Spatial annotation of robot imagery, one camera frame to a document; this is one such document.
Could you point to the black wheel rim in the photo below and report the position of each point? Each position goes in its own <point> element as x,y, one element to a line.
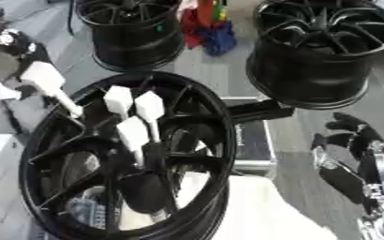
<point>138,40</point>
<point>310,72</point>

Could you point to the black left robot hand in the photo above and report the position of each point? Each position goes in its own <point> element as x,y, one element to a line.
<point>30,53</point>

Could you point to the white pin with pale stem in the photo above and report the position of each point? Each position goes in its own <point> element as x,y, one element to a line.
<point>149,108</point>
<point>132,134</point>
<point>117,99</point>
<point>43,78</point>

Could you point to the black case with silver frame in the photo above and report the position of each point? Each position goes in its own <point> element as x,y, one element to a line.
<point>252,140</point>

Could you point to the large black spoked wheel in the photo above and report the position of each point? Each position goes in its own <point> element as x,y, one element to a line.
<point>64,150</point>

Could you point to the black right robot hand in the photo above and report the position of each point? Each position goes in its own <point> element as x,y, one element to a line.
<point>349,182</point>

